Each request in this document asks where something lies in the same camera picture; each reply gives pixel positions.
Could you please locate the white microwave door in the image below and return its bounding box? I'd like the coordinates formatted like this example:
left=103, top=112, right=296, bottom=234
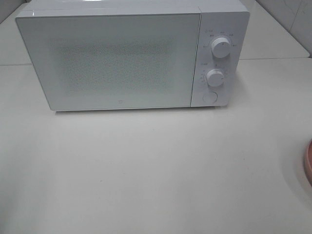
left=16, top=14, right=200, bottom=111

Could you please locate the white microwave oven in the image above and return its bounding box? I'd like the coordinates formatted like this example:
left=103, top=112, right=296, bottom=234
left=16, top=0, right=250, bottom=108

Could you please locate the pink round plate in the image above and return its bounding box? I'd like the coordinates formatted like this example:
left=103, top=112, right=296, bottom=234
left=304, top=140, right=312, bottom=185

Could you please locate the white dial knob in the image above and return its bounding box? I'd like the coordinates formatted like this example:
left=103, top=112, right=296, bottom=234
left=211, top=36, right=231, bottom=59
left=206, top=69, right=225, bottom=87

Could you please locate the round white door button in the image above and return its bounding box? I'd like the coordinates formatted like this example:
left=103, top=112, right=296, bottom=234
left=203, top=91, right=218, bottom=104

